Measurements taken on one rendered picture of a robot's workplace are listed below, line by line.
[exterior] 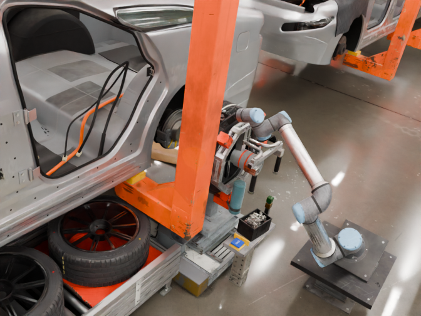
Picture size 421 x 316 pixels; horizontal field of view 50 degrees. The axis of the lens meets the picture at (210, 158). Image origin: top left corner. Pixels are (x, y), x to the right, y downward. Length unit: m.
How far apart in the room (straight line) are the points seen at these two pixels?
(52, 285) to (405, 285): 2.65
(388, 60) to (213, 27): 4.35
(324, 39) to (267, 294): 3.14
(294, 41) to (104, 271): 3.55
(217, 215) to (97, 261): 1.19
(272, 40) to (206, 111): 3.17
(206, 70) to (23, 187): 1.12
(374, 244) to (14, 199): 2.36
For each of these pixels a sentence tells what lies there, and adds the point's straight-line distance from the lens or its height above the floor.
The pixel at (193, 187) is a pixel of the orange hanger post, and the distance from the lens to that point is 2.71.
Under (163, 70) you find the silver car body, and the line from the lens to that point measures 2.93.
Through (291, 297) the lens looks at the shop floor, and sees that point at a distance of 3.53.
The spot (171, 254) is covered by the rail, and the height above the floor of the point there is 0.38.
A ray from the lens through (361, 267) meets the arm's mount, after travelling 3.42.
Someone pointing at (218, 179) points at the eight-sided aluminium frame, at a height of 0.80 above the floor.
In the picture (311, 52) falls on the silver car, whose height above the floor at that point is 0.91.
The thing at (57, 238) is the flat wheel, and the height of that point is 0.50.
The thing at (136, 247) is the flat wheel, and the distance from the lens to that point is 2.93.
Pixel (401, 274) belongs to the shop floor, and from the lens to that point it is 4.10.
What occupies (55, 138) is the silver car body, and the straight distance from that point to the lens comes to 3.41.
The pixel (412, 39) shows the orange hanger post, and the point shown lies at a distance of 8.30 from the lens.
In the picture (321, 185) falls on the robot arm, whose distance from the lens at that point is 2.69.
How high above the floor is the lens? 2.56
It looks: 32 degrees down
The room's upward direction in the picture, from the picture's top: 9 degrees clockwise
